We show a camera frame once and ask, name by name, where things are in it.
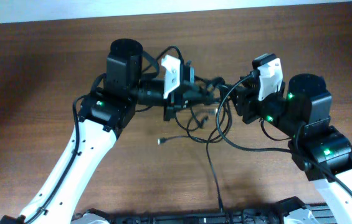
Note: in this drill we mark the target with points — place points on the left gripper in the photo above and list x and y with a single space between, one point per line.
176 100

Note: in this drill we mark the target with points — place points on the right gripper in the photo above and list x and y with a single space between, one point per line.
250 101

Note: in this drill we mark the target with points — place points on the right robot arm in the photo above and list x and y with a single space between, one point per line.
301 110

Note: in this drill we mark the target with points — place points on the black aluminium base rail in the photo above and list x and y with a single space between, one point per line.
289 210

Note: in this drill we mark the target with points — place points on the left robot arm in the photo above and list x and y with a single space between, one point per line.
132 77

